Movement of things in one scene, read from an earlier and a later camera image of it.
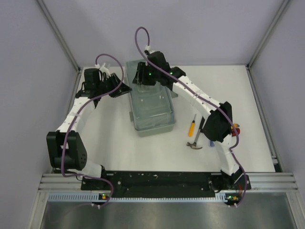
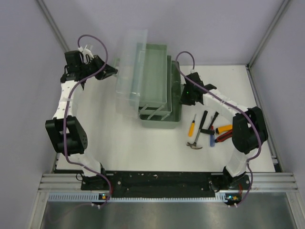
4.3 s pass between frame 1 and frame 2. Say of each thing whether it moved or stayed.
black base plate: stayed
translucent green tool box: moved
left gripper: moved
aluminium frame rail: stayed
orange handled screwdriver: stayed
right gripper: moved
